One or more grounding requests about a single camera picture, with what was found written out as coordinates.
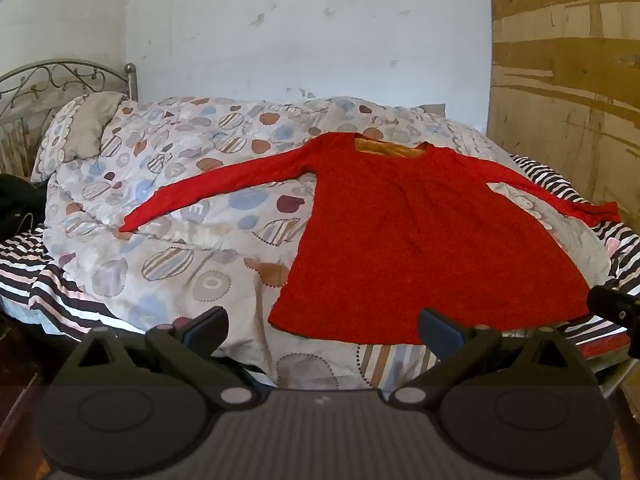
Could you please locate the red long-sleeve shirt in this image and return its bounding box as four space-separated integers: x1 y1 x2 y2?
120 131 621 346

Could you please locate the beige pillow with scalloped trim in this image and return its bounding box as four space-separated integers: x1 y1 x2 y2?
31 91 126 183

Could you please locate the dark cloth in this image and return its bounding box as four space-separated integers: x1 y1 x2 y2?
0 174 49 242

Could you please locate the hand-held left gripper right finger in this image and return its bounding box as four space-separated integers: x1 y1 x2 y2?
388 308 601 409

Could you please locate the ornate metal bed headboard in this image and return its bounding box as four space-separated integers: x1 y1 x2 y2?
0 59 139 177

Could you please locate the circle-patterned white quilt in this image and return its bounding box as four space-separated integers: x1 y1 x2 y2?
42 95 616 392

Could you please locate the worn wooden board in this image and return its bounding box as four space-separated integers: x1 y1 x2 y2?
487 0 640 221

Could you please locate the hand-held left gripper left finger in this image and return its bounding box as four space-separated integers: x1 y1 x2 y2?
50 306 261 410

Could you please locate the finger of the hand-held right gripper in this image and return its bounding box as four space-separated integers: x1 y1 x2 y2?
587 285 640 322

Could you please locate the black white striped bedsheet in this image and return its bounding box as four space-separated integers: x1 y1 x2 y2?
0 152 640 361

